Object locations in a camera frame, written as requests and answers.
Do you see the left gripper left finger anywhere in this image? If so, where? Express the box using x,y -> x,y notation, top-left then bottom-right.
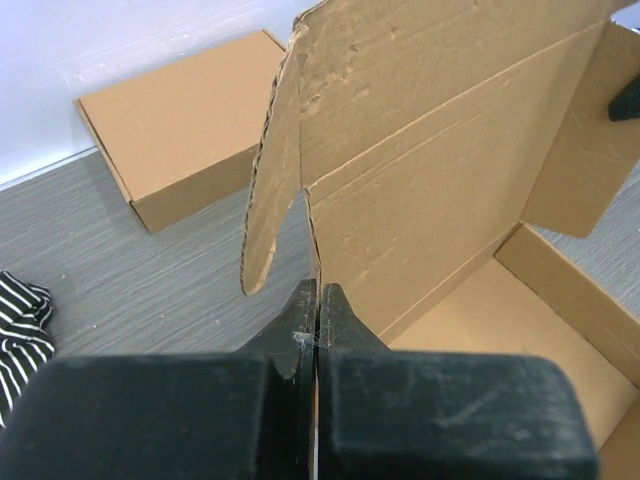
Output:
1,280 -> 317,479

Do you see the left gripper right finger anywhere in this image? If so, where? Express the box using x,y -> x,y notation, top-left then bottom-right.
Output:
316,283 -> 600,479

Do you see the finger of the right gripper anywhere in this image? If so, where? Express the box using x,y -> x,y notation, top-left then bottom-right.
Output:
608,76 -> 640,122

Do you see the folded brown cardboard box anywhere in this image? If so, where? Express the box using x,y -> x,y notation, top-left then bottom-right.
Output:
74,30 -> 285,233

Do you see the black white striped cloth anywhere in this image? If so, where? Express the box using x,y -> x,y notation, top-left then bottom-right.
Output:
0,270 -> 56,430

